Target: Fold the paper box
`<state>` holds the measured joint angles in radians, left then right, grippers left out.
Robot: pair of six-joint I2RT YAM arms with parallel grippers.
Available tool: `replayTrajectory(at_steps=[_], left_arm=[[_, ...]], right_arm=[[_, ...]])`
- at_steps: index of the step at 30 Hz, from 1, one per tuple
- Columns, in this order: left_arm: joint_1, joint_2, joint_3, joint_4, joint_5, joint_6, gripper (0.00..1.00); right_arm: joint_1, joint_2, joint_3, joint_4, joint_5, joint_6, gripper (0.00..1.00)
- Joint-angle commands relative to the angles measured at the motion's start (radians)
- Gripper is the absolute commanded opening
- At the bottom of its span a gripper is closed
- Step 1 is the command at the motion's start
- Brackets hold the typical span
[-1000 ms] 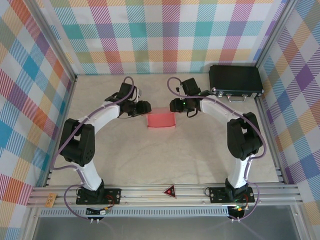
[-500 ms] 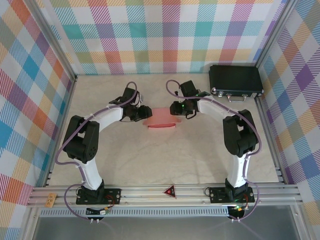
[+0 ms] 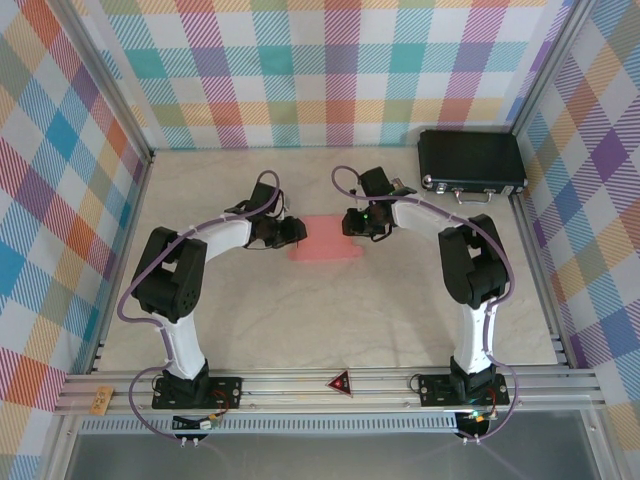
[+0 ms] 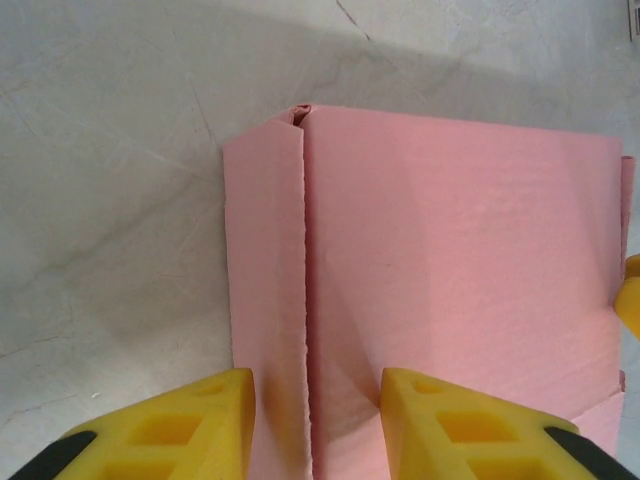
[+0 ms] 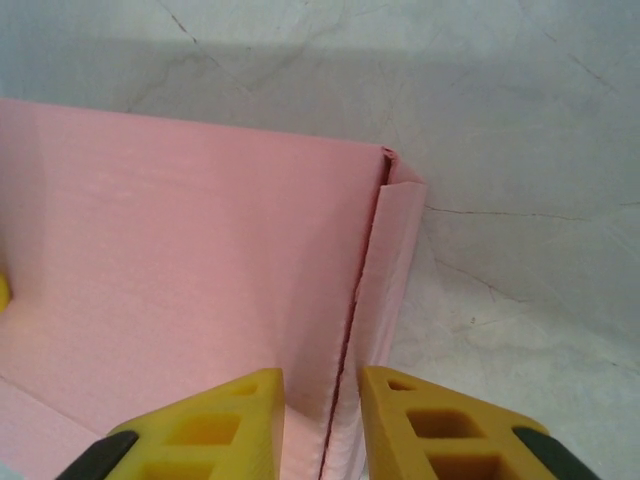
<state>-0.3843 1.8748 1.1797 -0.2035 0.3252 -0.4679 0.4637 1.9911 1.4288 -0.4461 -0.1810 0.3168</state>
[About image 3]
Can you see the aluminium frame post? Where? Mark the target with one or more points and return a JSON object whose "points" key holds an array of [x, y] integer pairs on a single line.
{"points": [[550, 65], [108, 80]]}

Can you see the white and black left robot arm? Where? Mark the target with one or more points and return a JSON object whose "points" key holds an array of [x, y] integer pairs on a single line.
{"points": [[182, 350]]}

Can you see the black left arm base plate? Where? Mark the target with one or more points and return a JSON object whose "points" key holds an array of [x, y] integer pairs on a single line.
{"points": [[227, 390]]}

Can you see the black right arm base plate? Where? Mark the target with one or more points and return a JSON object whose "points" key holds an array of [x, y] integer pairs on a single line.
{"points": [[432, 390]]}

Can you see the aluminium side rail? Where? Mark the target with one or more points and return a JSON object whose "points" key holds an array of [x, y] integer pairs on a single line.
{"points": [[525, 225], [137, 200]]}

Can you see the black carrying case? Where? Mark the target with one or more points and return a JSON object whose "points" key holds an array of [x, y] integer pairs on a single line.
{"points": [[470, 155]]}

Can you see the grey metal panel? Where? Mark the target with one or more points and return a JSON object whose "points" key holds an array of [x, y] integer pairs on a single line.
{"points": [[325, 460]]}

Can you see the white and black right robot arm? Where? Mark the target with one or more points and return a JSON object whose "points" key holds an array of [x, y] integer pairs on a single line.
{"points": [[475, 340]]}

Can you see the red triangular warning light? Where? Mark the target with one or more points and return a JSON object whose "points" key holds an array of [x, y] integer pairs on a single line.
{"points": [[340, 384]]}

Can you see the aluminium front rail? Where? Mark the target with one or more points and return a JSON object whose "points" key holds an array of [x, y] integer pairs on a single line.
{"points": [[300, 387]]}

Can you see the small wooden tag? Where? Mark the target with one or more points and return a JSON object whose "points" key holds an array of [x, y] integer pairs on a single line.
{"points": [[102, 400]]}

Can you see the pink paper box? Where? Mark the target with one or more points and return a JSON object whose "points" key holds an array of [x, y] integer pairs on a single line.
{"points": [[325, 245]]}

